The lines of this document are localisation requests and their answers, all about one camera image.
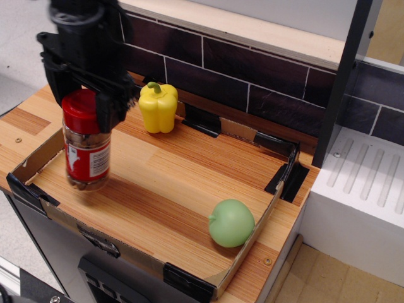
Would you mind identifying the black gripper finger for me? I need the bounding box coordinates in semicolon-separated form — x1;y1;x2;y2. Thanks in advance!
95;92;128;133
44;62;82;105

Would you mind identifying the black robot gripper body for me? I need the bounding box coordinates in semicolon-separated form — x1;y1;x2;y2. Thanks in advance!
36;18;140;110

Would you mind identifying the red-capped basil spice bottle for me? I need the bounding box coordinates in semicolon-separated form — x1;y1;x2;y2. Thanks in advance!
62;88;111;191

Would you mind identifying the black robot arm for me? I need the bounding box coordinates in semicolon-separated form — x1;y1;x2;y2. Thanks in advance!
37;1;140;133

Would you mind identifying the cardboard fence with black tape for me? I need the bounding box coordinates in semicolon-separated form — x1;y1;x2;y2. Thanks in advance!
6;74;311;302

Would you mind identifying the yellow toy bell pepper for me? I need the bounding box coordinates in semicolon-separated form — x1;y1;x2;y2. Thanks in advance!
138;81;178;134

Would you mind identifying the light wooden shelf ledge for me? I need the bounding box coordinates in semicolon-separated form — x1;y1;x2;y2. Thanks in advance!
119;1;345;71

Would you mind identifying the green toy apple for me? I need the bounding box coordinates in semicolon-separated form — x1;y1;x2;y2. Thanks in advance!
208;199;255;248

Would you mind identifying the black toy oven panel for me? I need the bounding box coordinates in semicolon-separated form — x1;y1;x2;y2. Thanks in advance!
78;257;150;303

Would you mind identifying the brass screw front right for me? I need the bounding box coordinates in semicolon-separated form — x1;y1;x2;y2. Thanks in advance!
263;258;273;266

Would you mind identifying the white ridged sink drainboard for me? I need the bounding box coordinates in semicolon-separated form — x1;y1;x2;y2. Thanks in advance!
312;128;403;228

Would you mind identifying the dark grey vertical post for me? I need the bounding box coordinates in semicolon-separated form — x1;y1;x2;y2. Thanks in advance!
312;1;373;168

